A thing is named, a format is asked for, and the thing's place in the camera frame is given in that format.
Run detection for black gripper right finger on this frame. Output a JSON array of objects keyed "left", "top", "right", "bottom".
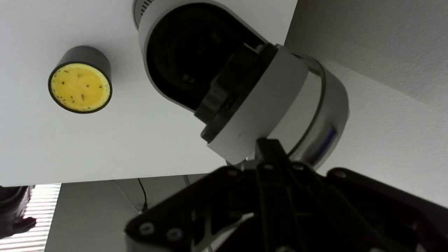
[{"left": 269, "top": 137, "right": 448, "bottom": 252}]

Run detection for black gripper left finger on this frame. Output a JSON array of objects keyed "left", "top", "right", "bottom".
[{"left": 123, "top": 137, "right": 276, "bottom": 252}]

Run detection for white and black robot joint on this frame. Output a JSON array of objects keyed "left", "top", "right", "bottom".
[{"left": 194, "top": 42, "right": 351, "bottom": 170}]

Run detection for white window blinds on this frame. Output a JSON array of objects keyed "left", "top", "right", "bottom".
[{"left": 0, "top": 182, "right": 63, "bottom": 252}]

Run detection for dark cup with yellow candle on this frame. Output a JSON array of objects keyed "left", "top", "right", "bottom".
[{"left": 46, "top": 43, "right": 113, "bottom": 114}]

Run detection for dark fuzzy cushion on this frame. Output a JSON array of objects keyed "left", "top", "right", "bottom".
[{"left": 0, "top": 183, "right": 39, "bottom": 240}]

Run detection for black power cord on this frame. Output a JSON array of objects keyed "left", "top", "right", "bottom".
[{"left": 136, "top": 176, "right": 150, "bottom": 212}]

